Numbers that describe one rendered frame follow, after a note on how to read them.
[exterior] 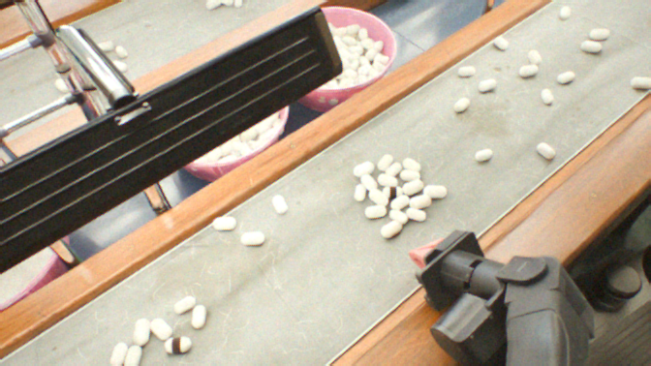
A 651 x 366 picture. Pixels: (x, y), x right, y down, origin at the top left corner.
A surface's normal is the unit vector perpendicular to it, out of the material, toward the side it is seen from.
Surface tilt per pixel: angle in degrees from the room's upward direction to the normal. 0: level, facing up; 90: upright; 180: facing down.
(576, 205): 0
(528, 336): 52
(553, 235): 0
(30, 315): 0
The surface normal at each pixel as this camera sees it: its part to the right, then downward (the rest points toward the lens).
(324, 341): -0.03, -0.59
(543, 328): -0.63, -0.71
